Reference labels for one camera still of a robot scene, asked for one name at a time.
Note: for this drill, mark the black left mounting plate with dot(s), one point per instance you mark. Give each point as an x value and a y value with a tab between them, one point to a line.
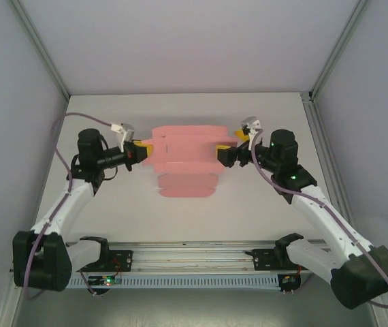
122	260

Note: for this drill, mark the aluminium left frame post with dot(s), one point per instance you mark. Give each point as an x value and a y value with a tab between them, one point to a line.
41	47

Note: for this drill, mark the aluminium right frame post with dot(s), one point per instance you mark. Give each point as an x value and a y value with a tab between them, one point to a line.
338	47

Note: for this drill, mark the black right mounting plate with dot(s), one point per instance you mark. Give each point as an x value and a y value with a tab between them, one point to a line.
262	260

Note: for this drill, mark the black mounting plate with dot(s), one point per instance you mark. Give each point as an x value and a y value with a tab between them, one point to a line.
262	260
122	260

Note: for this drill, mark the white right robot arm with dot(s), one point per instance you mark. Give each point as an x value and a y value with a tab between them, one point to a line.
316	211

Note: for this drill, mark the aluminium frame post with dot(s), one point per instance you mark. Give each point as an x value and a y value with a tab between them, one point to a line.
41	47
338	47

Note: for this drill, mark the circuit board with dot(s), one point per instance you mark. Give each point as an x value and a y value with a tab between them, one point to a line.
288	280
107	280

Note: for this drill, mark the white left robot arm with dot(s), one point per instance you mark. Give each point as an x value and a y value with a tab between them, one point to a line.
75	201

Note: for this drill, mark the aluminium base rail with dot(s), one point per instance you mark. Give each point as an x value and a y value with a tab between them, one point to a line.
194	257

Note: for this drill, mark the left circuit board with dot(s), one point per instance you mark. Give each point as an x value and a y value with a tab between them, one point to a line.
107	280

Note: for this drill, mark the pink paper box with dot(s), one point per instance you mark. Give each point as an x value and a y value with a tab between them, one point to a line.
187	156

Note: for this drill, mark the aluminium side frame rail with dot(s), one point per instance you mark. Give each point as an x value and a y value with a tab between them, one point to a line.
326	160

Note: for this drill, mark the right circuit board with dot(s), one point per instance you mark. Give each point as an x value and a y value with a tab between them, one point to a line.
288	280

